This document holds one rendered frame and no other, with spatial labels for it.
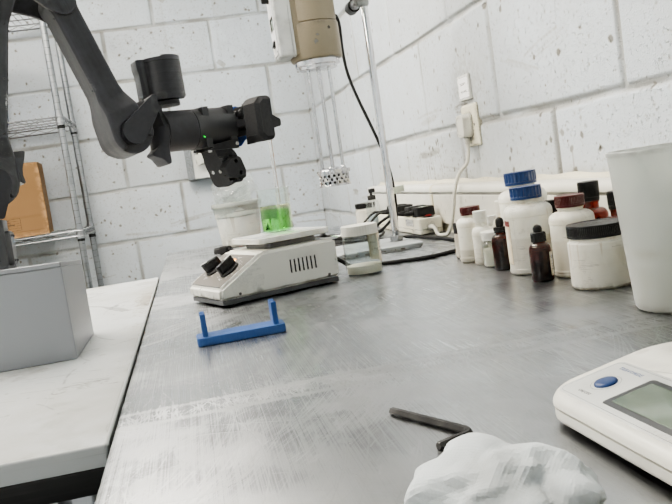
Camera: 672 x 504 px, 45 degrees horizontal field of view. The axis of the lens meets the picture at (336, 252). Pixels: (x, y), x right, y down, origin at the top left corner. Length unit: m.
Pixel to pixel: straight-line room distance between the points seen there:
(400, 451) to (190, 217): 3.19
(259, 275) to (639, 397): 0.80
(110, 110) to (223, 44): 2.61
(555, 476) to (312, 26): 1.34
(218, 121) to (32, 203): 2.21
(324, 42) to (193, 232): 2.14
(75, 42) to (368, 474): 0.80
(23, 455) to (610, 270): 0.61
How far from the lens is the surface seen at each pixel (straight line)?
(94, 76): 1.14
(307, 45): 1.63
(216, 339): 0.92
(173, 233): 3.66
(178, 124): 1.16
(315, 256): 1.24
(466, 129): 1.70
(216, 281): 1.22
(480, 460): 0.38
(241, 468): 0.52
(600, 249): 0.93
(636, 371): 0.52
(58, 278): 0.99
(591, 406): 0.49
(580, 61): 1.29
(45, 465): 0.64
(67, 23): 1.15
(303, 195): 3.69
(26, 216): 3.35
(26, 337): 1.01
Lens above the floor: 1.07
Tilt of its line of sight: 6 degrees down
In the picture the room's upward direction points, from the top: 8 degrees counter-clockwise
